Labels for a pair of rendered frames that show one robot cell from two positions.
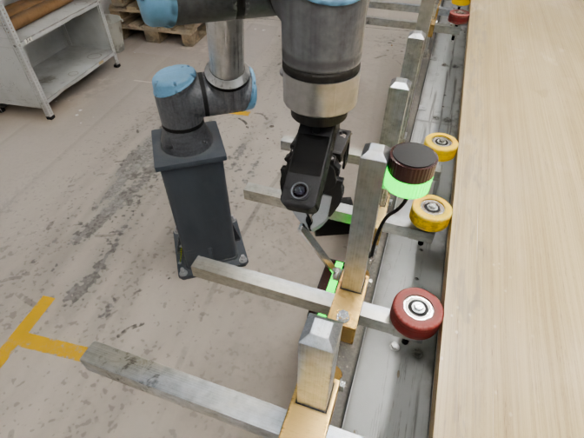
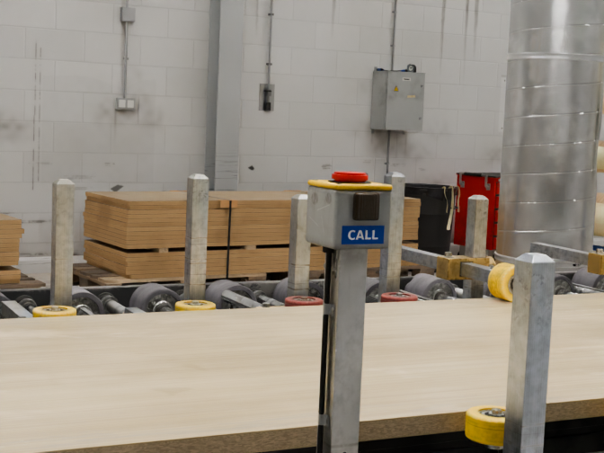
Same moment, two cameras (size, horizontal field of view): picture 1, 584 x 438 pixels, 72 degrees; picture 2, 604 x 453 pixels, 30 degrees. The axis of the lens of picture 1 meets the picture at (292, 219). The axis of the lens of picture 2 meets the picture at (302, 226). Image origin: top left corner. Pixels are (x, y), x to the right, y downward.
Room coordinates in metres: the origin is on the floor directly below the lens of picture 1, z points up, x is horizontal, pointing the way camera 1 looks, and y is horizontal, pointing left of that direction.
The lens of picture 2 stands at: (2.07, 0.48, 1.30)
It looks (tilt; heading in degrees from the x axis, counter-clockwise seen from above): 6 degrees down; 225
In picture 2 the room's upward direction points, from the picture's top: 2 degrees clockwise
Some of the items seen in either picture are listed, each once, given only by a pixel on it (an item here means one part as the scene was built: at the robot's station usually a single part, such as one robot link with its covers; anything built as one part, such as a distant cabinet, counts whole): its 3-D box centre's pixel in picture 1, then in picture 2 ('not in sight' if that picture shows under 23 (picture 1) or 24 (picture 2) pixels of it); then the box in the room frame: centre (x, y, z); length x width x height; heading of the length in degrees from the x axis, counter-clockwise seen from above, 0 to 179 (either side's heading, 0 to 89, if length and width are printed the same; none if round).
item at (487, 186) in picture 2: not in sight; (499, 217); (-6.27, -5.30, 0.41); 0.76 x 0.48 x 0.81; 173
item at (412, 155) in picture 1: (397, 215); not in sight; (0.42, -0.15, 1.05); 0.06 x 0.06 x 0.22; 71
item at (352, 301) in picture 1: (350, 301); not in sight; (0.41, -0.10, 0.85); 0.13 x 0.06 x 0.05; 161
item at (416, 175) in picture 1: (412, 162); not in sight; (0.42, -0.15, 1.15); 0.06 x 0.06 x 0.02
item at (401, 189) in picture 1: (408, 177); not in sight; (0.42, -0.15, 1.12); 0.06 x 0.06 x 0.02
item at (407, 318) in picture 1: (411, 324); not in sight; (0.36, -0.20, 0.85); 0.08 x 0.08 x 0.11
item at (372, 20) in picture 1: (408, 24); not in sight; (1.84, -0.50, 0.84); 0.43 x 0.03 x 0.04; 71
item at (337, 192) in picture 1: (326, 190); not in sight; (0.43, -0.05, 1.09); 0.05 x 0.02 x 0.09; 71
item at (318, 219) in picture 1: (324, 203); not in sight; (0.45, -0.05, 1.04); 0.06 x 0.03 x 0.09; 161
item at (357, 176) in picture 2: not in sight; (350, 180); (1.15, -0.36, 1.22); 0.04 x 0.04 x 0.02
